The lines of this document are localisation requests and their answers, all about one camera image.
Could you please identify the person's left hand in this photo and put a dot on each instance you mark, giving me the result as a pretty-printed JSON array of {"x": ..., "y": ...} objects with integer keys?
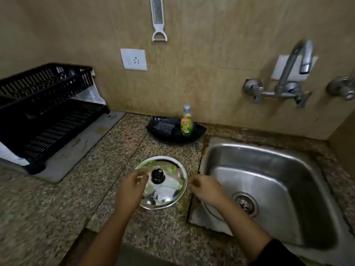
[{"x": 129, "y": 192}]

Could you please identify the person's right hand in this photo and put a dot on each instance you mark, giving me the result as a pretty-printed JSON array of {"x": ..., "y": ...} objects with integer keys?
[{"x": 210, "y": 191}]

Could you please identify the person's left fingers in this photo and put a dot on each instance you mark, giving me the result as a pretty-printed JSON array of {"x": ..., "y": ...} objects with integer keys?
[{"x": 141, "y": 174}]

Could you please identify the person's right fingers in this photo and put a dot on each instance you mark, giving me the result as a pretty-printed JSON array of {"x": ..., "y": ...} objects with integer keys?
[{"x": 195, "y": 182}]

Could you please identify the person's right forearm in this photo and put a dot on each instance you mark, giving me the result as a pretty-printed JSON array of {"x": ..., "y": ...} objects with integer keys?
[{"x": 241, "y": 227}]

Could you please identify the person's left forearm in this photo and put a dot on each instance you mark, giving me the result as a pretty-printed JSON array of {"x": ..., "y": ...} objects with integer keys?
[{"x": 108, "y": 241}]

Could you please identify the steel pot lid, black knob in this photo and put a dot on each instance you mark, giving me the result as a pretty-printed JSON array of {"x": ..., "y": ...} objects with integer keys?
[{"x": 166, "y": 191}]

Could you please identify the black plastic soap tray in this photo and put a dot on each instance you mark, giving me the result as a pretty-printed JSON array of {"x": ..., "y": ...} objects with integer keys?
[{"x": 173, "y": 135}]

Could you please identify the dark scrub pad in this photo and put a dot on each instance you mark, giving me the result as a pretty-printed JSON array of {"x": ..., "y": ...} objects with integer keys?
[{"x": 163, "y": 127}]

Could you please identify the steel sink drain strainer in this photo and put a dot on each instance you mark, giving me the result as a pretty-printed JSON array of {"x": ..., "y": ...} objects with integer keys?
[{"x": 245, "y": 204}]

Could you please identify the green dish soap bottle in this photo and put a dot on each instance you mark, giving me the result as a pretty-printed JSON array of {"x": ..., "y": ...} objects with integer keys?
[{"x": 187, "y": 124}]

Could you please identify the white drip tray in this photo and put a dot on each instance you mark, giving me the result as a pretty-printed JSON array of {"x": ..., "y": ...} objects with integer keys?
[{"x": 83, "y": 144}]

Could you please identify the stainless steel sink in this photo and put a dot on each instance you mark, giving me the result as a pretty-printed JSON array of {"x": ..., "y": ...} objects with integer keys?
[{"x": 288, "y": 180}]

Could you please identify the white perforated rack side panel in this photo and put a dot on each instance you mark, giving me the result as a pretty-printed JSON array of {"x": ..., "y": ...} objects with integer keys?
[
  {"x": 11, "y": 157},
  {"x": 93, "y": 92}
]

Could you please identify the black sleeve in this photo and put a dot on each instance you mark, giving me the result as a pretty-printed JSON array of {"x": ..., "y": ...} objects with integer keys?
[{"x": 277, "y": 254}]

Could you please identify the black plastic dish rack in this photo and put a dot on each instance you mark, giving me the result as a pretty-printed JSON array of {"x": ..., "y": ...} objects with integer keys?
[{"x": 47, "y": 113}]

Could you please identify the white wall socket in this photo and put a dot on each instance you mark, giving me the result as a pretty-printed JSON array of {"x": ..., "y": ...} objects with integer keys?
[{"x": 134, "y": 59}]

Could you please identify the steel wall tap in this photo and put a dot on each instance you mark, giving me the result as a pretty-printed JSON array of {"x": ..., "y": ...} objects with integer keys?
[{"x": 288, "y": 87}]

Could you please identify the white wall plate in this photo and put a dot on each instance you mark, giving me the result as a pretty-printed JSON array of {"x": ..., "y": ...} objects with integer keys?
[{"x": 278, "y": 69}]

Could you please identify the steel wall valve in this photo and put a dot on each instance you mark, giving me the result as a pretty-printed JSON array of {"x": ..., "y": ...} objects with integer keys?
[{"x": 342, "y": 88}]

